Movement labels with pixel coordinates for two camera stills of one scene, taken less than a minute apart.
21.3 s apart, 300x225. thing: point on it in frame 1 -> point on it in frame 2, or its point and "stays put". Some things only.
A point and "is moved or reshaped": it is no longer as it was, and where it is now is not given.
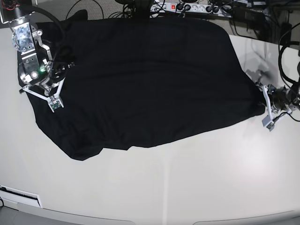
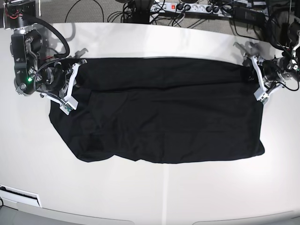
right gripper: [281, 97] -> [272, 70]
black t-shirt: [133, 83] is moved or reshaped
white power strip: [215, 9] stays put
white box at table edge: [21, 197] stays put
